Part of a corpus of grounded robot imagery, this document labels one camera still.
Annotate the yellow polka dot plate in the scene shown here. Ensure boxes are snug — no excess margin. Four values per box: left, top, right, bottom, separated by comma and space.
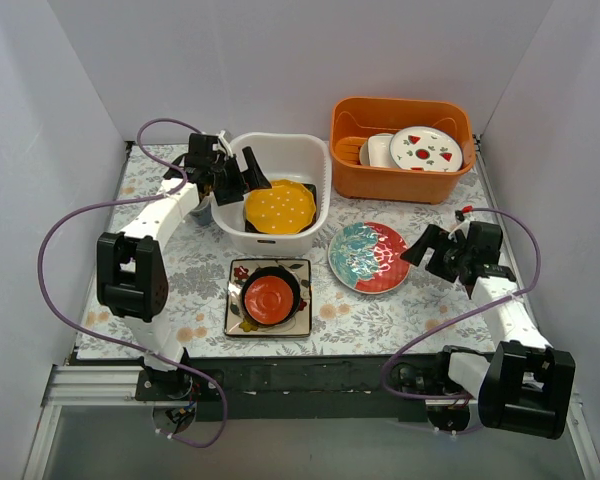
243, 178, 317, 236

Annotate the black square floral plate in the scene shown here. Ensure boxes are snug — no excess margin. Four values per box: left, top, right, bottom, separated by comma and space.
243, 182, 319, 235

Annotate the red rimmed round plate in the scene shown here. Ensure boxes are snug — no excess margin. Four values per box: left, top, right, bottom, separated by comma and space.
327, 222, 410, 295

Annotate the orange red small saucer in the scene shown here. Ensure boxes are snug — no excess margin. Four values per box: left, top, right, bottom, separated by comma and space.
243, 275, 294, 325

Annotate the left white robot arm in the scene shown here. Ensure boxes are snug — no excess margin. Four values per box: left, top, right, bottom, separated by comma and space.
96, 133, 271, 400

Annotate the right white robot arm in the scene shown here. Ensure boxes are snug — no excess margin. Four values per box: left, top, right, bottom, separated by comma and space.
401, 220, 576, 439

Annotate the white plastic bin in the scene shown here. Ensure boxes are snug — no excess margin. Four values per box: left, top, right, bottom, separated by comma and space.
211, 132, 332, 257

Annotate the round white dish in bin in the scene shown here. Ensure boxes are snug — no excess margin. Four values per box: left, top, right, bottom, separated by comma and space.
359, 141, 370, 166

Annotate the orange plastic bin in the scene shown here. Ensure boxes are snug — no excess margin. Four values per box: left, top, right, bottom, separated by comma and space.
329, 97, 476, 204

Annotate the small white cup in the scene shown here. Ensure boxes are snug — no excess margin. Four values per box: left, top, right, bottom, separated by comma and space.
189, 196, 213, 227

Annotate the white watermelon pattern plate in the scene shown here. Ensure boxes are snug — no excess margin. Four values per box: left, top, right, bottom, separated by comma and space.
390, 126, 463, 172

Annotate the black bowl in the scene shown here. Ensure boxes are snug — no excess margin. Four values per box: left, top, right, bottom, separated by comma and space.
240, 266, 301, 327

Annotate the square cream floral plate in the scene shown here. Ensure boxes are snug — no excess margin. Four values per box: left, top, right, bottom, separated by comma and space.
224, 258, 313, 338

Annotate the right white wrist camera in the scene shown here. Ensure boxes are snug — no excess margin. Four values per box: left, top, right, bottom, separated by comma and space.
449, 206, 474, 240

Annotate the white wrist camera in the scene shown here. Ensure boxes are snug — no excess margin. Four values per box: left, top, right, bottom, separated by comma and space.
449, 206, 474, 240
217, 130, 233, 157

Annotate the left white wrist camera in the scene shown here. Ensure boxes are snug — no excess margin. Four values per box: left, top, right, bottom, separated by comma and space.
217, 130, 233, 157

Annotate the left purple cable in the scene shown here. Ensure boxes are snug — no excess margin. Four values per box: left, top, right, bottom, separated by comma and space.
36, 117, 229, 449

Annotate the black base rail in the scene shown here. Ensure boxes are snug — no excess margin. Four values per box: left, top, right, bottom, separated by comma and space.
134, 353, 476, 421

